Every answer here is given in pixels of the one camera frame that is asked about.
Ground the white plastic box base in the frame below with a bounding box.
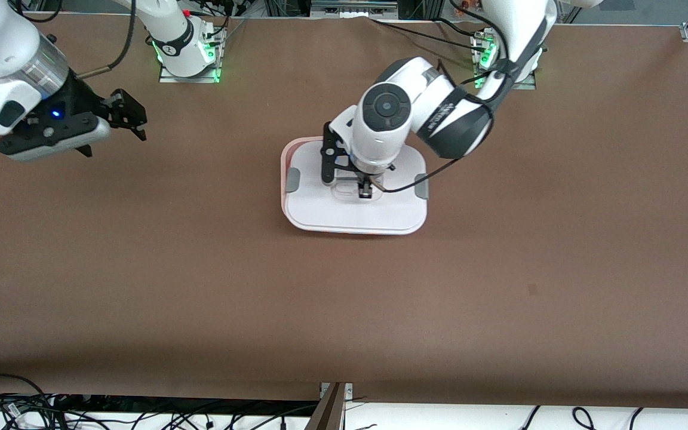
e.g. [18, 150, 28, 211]
[279, 137, 327, 223]

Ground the grey metal box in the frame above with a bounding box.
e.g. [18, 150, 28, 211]
[310, 0, 399, 16]

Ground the brown paper table cover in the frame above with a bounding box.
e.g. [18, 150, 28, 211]
[0, 13, 688, 410]

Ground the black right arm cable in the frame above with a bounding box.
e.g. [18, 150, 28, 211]
[75, 0, 137, 80]

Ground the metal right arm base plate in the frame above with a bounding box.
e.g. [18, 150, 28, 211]
[159, 27, 222, 84]

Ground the long black table cable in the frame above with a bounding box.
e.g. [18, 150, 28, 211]
[371, 18, 488, 52]

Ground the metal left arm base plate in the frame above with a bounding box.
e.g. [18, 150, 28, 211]
[471, 33, 537, 90]

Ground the short black table cable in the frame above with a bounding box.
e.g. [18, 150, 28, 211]
[437, 17, 486, 38]

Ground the small metal bracket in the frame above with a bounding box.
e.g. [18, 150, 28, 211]
[319, 382, 354, 400]

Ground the brown wooden post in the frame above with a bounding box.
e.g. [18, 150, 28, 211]
[310, 382, 346, 430]

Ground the looped black floor cable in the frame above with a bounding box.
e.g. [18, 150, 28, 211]
[0, 373, 55, 422]

